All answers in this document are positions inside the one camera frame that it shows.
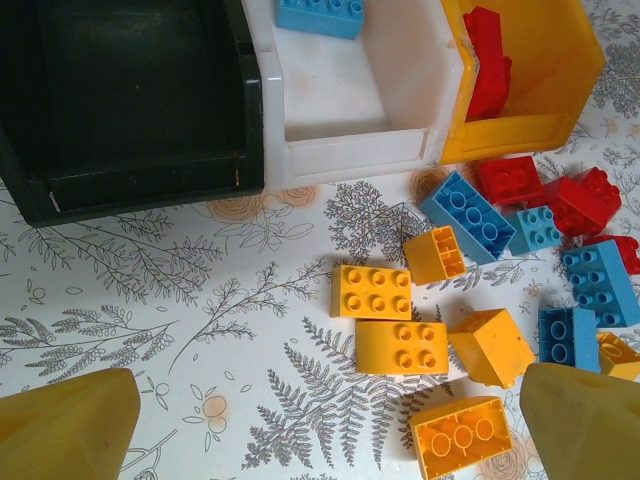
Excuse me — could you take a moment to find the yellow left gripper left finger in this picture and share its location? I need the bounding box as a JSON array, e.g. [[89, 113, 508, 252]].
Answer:
[[0, 368, 142, 480]]

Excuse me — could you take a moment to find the white plastic bin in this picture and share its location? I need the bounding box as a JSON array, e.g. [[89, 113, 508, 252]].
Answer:
[[239, 0, 469, 192]]

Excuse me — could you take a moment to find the yellow plastic bin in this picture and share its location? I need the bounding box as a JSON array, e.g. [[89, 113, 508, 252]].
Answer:
[[438, 0, 608, 166]]

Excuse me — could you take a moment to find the yellow six-stud lego brick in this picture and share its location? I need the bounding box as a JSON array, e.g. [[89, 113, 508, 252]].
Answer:
[[330, 264, 414, 322]]

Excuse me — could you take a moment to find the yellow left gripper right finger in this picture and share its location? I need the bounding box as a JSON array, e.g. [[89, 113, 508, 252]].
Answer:
[[519, 362, 640, 480]]

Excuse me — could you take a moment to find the long blue lego brick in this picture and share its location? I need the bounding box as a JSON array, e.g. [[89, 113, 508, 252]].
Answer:
[[418, 170, 518, 266], [560, 239, 640, 329]]

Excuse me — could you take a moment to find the long yellow lego brick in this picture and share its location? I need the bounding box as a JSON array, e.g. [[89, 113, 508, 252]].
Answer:
[[408, 395, 517, 474]]

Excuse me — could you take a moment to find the yellow curved lego brick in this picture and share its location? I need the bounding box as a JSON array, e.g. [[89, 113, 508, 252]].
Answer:
[[354, 320, 450, 377]]

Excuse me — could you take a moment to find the small blue lego brick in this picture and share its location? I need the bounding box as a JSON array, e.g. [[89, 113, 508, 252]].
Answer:
[[508, 204, 564, 256]]

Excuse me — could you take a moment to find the black plastic bin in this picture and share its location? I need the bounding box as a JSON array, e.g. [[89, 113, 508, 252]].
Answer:
[[0, 0, 267, 229]]

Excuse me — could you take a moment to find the small yellow lego brick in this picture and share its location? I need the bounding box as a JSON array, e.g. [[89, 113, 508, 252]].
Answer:
[[402, 224, 468, 288]]

